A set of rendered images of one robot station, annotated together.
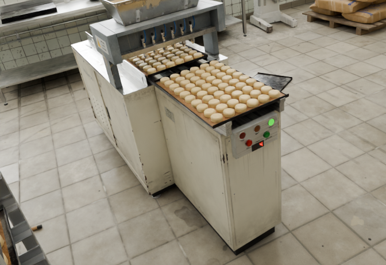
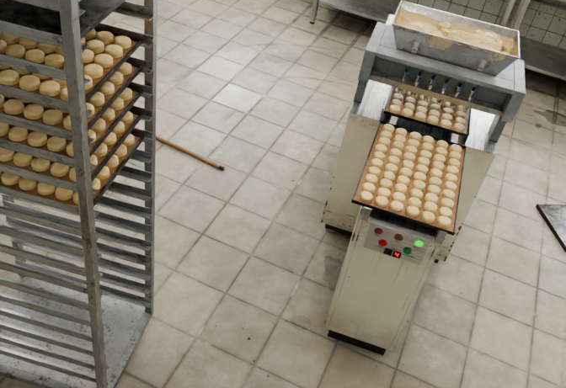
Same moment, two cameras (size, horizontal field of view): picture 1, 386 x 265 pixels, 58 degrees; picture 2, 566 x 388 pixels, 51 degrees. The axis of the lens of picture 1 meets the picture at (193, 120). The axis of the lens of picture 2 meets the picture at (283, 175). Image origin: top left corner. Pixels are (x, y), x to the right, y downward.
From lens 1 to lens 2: 1.19 m
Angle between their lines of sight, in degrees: 30
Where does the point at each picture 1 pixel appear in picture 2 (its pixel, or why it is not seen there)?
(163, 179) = (343, 219)
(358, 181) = not seen: outside the picture
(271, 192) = (393, 312)
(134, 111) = (352, 135)
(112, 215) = (278, 210)
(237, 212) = (344, 296)
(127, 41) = (390, 65)
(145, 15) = (424, 51)
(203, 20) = (495, 95)
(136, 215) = (296, 229)
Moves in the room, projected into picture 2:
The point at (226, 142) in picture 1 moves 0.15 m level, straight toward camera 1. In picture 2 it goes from (362, 224) to (336, 240)
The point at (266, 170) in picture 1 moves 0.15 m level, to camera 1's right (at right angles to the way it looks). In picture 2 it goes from (397, 284) to (426, 306)
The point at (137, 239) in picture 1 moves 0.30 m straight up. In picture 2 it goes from (274, 247) to (281, 208)
